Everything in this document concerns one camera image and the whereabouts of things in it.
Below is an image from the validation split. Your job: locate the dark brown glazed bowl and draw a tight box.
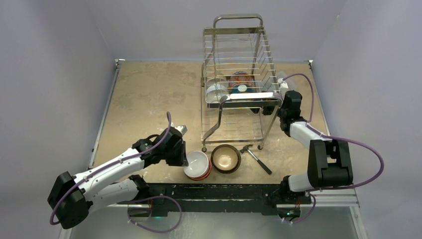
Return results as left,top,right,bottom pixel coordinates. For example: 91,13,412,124
211,144,241,174

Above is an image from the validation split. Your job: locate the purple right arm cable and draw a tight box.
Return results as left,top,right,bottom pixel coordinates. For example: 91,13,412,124
283,73,385,225

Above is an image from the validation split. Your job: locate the orange patterned bowl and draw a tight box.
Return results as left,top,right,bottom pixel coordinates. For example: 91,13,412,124
228,71,255,88

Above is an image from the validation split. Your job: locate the stainless steel dish rack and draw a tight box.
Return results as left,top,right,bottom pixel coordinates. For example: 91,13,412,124
201,13,282,152

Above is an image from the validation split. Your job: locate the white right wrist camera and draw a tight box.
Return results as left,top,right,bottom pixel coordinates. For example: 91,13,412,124
277,78,289,90

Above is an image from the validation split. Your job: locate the black-handled claw hammer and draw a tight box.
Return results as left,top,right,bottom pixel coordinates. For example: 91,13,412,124
240,144,272,175

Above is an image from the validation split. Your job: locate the white and teal bowl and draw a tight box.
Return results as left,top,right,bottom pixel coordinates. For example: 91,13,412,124
230,84,254,94

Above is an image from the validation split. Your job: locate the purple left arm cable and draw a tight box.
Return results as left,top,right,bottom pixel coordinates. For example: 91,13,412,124
49,111,183,234

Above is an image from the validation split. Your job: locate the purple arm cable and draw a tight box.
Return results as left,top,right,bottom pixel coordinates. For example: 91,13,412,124
49,111,183,234
283,73,385,225

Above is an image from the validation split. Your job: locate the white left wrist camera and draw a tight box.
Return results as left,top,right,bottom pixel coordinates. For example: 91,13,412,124
171,124,188,136

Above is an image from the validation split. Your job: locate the white bowl with red rim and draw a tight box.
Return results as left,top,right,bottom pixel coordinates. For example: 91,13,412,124
183,151,211,181

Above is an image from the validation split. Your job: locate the clear plastic compartment box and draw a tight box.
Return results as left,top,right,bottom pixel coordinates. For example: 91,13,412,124
276,71,297,90

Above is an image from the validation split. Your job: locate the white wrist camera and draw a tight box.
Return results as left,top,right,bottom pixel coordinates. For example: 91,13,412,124
171,124,188,136
277,78,289,90

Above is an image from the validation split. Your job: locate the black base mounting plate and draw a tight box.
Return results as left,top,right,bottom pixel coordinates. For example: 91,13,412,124
128,183,312,217

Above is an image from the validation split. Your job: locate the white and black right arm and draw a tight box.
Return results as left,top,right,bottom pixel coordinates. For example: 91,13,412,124
270,91,353,203

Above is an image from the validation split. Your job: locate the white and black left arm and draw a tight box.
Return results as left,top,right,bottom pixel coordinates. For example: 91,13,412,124
47,125,188,229

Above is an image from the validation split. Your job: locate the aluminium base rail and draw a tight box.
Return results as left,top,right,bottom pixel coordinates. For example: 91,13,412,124
69,61,366,239

